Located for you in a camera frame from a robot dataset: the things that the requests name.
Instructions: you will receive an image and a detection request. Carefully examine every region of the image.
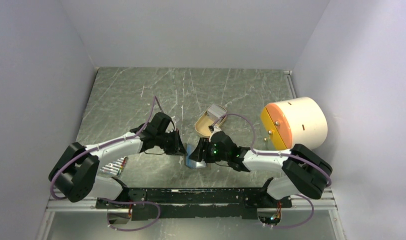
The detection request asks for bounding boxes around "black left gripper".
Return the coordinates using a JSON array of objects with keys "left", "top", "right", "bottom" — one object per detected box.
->
[{"left": 156, "top": 128, "right": 188, "bottom": 157}]

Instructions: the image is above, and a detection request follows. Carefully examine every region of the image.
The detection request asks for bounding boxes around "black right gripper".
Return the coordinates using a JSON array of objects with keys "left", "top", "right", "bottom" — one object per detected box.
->
[{"left": 189, "top": 137, "right": 229, "bottom": 163}]

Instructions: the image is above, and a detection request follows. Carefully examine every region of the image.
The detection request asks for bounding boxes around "grey card holder wallet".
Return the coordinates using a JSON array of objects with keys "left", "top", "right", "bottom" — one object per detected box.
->
[{"left": 185, "top": 144, "right": 207, "bottom": 169}]

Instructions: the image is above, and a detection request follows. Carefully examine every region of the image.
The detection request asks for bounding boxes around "stack of credit cards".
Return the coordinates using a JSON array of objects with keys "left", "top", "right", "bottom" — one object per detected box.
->
[{"left": 206, "top": 103, "right": 227, "bottom": 121}]

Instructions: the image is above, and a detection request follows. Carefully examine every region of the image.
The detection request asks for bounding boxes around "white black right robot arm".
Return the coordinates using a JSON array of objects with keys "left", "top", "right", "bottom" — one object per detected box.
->
[{"left": 187, "top": 131, "right": 333, "bottom": 207}]

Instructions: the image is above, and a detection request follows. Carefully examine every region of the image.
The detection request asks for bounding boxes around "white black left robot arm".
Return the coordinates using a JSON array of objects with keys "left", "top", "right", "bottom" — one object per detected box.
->
[{"left": 48, "top": 112, "right": 187, "bottom": 208}]

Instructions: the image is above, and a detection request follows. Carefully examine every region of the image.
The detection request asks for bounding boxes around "beige oval tray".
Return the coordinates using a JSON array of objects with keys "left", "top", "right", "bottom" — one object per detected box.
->
[{"left": 194, "top": 110, "right": 215, "bottom": 138}]

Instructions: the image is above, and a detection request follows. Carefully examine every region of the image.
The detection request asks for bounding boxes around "pack of coloured markers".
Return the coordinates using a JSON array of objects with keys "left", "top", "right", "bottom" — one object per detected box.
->
[{"left": 99, "top": 156, "right": 129, "bottom": 177}]

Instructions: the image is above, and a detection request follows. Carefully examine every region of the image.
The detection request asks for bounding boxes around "cream cylinder orange lid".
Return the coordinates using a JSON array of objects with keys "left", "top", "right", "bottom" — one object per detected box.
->
[{"left": 260, "top": 97, "right": 328, "bottom": 150}]

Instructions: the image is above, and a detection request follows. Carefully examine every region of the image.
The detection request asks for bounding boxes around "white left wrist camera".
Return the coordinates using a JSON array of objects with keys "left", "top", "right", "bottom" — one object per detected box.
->
[{"left": 171, "top": 116, "right": 181, "bottom": 125}]

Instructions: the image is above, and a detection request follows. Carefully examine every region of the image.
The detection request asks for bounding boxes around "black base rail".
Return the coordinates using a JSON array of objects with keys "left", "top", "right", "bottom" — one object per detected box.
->
[{"left": 95, "top": 187, "right": 292, "bottom": 221}]

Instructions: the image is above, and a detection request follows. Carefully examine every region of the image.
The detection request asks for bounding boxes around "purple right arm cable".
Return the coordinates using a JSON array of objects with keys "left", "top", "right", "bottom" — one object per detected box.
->
[{"left": 209, "top": 113, "right": 333, "bottom": 230}]

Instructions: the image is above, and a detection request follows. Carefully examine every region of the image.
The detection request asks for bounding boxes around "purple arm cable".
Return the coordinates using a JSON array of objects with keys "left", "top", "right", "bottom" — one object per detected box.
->
[
  {"left": 209, "top": 113, "right": 333, "bottom": 230},
  {"left": 49, "top": 95, "right": 162, "bottom": 232}
]

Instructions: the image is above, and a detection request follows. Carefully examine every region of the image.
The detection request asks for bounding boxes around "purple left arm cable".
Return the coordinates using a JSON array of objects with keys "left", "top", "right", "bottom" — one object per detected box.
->
[{"left": 49, "top": 95, "right": 162, "bottom": 232}]

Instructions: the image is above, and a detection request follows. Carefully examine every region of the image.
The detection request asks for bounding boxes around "aluminium frame rail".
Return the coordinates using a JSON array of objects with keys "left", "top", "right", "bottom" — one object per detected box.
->
[{"left": 37, "top": 189, "right": 345, "bottom": 240}]

